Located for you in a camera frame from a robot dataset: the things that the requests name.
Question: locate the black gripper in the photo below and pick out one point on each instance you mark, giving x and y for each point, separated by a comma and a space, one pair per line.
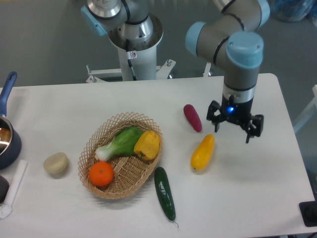
236, 113

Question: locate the yellow mango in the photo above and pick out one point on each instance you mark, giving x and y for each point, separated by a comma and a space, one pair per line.
203, 153

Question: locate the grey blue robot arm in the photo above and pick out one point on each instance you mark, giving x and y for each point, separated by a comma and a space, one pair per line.
231, 44

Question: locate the purple sweet potato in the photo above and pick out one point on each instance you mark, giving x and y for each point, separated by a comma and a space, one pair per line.
192, 117

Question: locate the yellow bell pepper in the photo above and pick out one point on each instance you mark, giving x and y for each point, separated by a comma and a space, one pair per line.
147, 146

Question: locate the dark green cucumber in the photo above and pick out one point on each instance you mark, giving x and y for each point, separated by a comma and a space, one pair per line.
164, 194

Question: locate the green bok choy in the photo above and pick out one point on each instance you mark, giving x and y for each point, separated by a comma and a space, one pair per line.
122, 144

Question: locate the black device at edge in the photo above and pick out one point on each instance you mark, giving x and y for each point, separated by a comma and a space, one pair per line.
309, 213

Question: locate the blue plastic bag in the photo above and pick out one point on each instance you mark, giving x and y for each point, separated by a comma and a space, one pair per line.
290, 10

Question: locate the woven wicker basket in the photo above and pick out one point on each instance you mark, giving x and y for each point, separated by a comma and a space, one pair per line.
130, 173

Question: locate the orange tangerine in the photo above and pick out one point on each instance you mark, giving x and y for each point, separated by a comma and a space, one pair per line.
101, 174

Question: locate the dark blue saucepan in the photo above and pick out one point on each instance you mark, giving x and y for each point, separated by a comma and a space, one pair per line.
10, 141

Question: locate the dark round object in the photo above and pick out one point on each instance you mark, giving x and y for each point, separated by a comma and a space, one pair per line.
4, 187

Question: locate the white rolled cloth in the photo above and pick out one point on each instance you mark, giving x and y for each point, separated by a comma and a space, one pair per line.
6, 207

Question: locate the white metal frame right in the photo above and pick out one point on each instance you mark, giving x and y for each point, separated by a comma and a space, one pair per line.
309, 110

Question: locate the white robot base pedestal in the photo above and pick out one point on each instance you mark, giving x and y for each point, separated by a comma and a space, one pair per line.
137, 51

